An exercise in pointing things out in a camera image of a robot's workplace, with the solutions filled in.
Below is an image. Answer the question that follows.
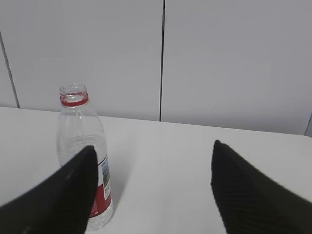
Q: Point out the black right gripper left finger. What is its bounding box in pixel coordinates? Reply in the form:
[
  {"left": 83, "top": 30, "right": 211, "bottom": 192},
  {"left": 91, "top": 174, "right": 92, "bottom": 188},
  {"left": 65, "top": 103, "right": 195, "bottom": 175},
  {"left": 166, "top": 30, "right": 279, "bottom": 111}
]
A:
[{"left": 0, "top": 145, "right": 98, "bottom": 234}]

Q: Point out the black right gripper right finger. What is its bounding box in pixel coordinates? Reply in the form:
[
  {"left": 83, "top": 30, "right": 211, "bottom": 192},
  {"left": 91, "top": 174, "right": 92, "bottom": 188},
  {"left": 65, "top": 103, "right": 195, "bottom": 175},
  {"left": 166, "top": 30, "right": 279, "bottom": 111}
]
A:
[{"left": 211, "top": 140, "right": 312, "bottom": 234}]

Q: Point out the clear water bottle red label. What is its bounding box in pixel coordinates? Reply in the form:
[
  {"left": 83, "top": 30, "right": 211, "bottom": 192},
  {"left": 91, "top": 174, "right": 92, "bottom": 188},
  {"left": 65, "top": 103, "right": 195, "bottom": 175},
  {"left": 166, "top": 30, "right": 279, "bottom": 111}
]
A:
[{"left": 56, "top": 83, "right": 113, "bottom": 231}]

